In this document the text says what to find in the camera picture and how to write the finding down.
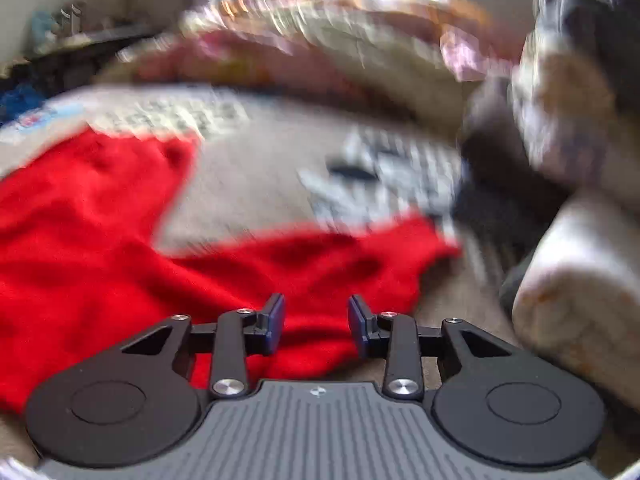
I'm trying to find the floral quilted comforter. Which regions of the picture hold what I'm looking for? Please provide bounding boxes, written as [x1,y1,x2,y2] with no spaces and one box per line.
[96,0,523,130]

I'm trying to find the white rolled garment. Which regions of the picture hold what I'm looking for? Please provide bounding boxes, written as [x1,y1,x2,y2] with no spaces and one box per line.
[500,192,639,408]

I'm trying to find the stack of folded clothes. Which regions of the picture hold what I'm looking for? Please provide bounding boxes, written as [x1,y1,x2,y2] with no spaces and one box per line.
[451,0,639,245]

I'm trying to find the dark side table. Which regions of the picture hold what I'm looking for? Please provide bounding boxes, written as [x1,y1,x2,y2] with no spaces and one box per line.
[1,25,160,98]

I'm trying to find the blue plastic bag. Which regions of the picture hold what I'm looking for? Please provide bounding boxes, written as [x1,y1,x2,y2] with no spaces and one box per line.
[0,82,44,126]

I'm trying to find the red knit sweater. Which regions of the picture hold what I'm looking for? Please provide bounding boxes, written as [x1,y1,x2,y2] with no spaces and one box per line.
[1,129,459,413]

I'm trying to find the Mickey Mouse fleece blanket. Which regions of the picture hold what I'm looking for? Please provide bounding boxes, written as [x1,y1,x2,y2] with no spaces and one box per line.
[0,84,526,461]

